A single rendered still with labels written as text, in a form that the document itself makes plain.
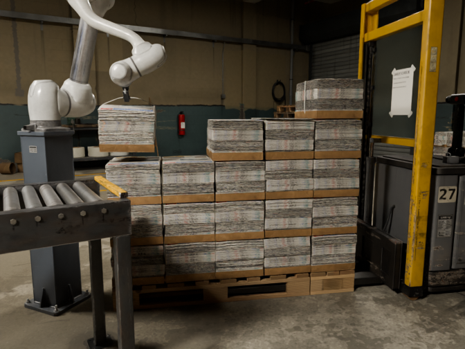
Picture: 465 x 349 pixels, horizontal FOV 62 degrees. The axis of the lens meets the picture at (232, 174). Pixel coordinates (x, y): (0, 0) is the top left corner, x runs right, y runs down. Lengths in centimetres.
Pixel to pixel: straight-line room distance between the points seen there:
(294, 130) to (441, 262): 119
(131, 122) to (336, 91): 116
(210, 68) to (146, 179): 778
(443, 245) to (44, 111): 238
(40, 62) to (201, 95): 353
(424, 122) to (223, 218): 122
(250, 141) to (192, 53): 755
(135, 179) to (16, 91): 666
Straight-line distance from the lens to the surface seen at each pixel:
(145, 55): 195
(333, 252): 248
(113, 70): 191
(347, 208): 243
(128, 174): 214
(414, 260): 252
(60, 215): 132
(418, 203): 243
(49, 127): 230
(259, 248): 231
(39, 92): 231
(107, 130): 213
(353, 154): 238
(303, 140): 225
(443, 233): 263
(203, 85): 965
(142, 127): 212
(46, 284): 248
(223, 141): 214
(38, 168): 231
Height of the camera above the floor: 109
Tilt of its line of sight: 9 degrees down
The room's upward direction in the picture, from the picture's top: straight up
